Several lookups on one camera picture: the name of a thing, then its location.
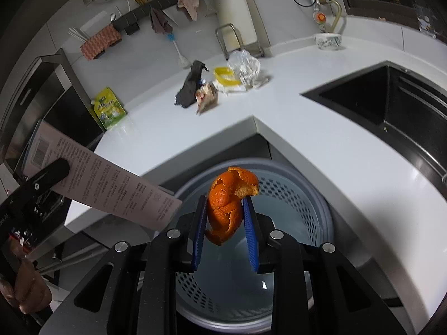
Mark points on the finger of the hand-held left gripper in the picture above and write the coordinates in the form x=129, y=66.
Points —
x=45, y=178

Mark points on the white straws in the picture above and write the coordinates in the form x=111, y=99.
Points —
x=78, y=35

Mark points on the black wall rail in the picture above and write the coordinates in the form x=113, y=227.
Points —
x=146, y=10

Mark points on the black kitchen sink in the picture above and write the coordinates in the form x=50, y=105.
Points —
x=366, y=101

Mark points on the pink cloth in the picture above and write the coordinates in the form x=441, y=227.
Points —
x=190, y=3

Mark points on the white bottle brush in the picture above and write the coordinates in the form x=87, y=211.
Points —
x=181, y=61

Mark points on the brown cloth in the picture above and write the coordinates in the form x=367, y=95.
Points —
x=160, y=22

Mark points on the grey perforated trash bin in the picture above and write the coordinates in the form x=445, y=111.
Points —
x=297, y=209

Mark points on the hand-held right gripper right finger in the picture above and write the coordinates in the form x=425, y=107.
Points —
x=251, y=233

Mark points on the metal board stand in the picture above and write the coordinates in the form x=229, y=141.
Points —
x=223, y=29

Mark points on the yellow green seasoning pouch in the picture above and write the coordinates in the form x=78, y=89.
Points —
x=110, y=110

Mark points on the white cutting board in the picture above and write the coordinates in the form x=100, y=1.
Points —
x=237, y=0

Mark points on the clear plastic bag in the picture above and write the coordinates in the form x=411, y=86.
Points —
x=248, y=64

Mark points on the stainless built-in oven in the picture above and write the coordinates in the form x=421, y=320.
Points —
x=52, y=111

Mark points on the person's left hand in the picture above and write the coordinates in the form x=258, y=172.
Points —
x=31, y=286

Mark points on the printed paper leaflet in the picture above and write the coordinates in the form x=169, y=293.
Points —
x=104, y=188

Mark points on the patterned ceramic bowl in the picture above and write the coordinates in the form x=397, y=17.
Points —
x=327, y=42

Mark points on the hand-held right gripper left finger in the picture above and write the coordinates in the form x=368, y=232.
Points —
x=199, y=230

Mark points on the orange patterned cloth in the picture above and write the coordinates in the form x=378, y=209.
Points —
x=99, y=42

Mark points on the orange peel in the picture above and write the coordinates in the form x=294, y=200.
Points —
x=223, y=209

